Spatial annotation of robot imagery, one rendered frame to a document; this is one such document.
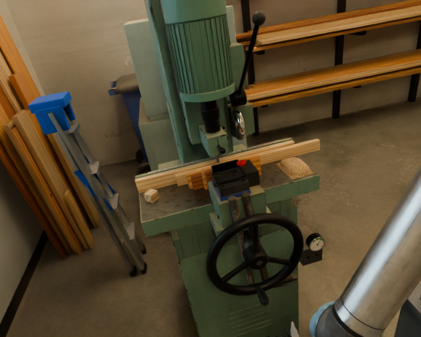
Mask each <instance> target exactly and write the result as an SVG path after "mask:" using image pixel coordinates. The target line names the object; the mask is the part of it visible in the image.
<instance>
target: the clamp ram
mask: <svg viewBox="0 0 421 337"><path fill-rule="evenodd" d="M237 161H238V159H237V160H232V161H229V162H224V163H221V164H216V165H212V166H211V168H212V172H213V173H217V172H221V171H225V170H228V169H233V168H236V167H238V165H237Z"/></svg>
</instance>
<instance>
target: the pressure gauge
mask: <svg viewBox="0 0 421 337"><path fill-rule="evenodd" d="M305 243H306V245H307V246H308V248H309V249H310V250H311V251H319V250H321V249H322V248H323V247H324V245H325V239H324V238H323V237H322V236H321V235H320V234H319V233H312V234H311V235H309V236H308V237H307V239H306V241H305ZM317 244H318V245H317Z"/></svg>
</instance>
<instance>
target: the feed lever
mask: <svg viewBox="0 0 421 337"><path fill-rule="evenodd" d="M252 20H253V23H254V24H255V26H254V29H253V34H252V37H251V41H250V44H249V49H248V52H247V57H246V60H245V65H244V68H243V73H242V76H241V81H240V84H239V89H238V90H235V91H234V92H233V93H232V94H230V95H229V98H230V102H231V105H232V106H233V107H237V106H242V105H245V104H246V103H247V96H246V93H245V91H244V89H243V85H244V82H245V78H246V75H247V70H248V67H249V63H250V60H251V56H252V52H253V48H254V45H255V41H256V38H257V34H258V30H259V26H260V25H262V24H264V22H265V20H266V16H265V14H264V13H263V12H262V11H256V12H255V13H254V14H253V17H252Z"/></svg>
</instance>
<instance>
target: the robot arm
mask: <svg viewBox="0 0 421 337"><path fill-rule="evenodd" d="M420 280H421V165H420V167H419V169H418V170H417V172H416V174H415V175H414V177H413V178H412V180H411V181H410V184H409V185H408V187H407V188H406V190H405V191H404V193H403V195H402V196H401V198H400V200H399V201H398V203H397V205H396V206H395V208H394V210H393V211H392V213H391V214H390V216H389V217H388V219H387V221H386V222H385V224H384V226H383V227H382V229H381V231H380V232H379V234H378V236H377V237H376V239H375V240H374V242H373V243H372V246H371V247H370V248H369V250H368V252H367V253H366V255H365V257H364V258H363V260H362V262H361V263H360V265H359V267H358V268H357V269H356V272H355V273H354V275H353V276H352V278H351V279H350V281H349V283H348V285H347V286H346V288H345V290H344V291H343V293H342V294H341V296H340V297H339V298H338V299H337V300H336V301H335V302H328V303H326V304H324V305H322V306H321V307H320V308H319V309H318V311H316V312H315V313H314V315H313V316H312V318H311V321H310V324H309V330H310V332H311V335H312V336H313V337H382V336H383V334H384V330H385V329H386V328H387V327H388V325H389V324H390V322H391V321H392V320H393V318H394V316H395V315H396V314H397V313H398V311H399V310H400V308H401V307H402V306H403V304H404V303H405V301H406V300H407V299H408V297H409V296H410V294H411V293H412V292H413V290H414V289H415V287H416V286H417V285H418V283H419V282H420ZM290 332H291V334H290V333H289V331H288V330H287V329H286V333H287V337H299V335H298V332H297V329H296V328H295V326H294V323H293V322H291V328H290Z"/></svg>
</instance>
